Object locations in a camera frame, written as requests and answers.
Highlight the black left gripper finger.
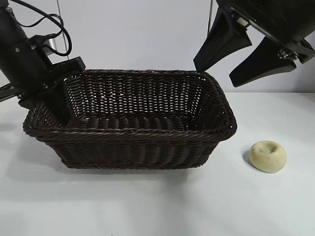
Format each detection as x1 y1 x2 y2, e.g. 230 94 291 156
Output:
17 94 37 110
48 81 66 121

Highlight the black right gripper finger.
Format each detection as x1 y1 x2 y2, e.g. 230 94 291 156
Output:
228 36 298 89
193 9 252 72

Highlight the dark brown wicker basket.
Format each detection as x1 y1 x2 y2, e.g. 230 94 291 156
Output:
22 69 238 170

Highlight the black cable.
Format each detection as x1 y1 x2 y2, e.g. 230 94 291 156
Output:
8 0 73 59

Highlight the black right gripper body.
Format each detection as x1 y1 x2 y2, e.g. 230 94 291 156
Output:
216 0 315 64

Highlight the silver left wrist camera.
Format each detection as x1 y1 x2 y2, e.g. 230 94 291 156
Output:
29 33 60 57

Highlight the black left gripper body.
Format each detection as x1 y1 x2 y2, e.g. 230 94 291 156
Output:
0 38 86 101

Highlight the pale yellow egg yolk pastry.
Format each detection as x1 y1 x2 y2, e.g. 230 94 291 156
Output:
250 140 288 170

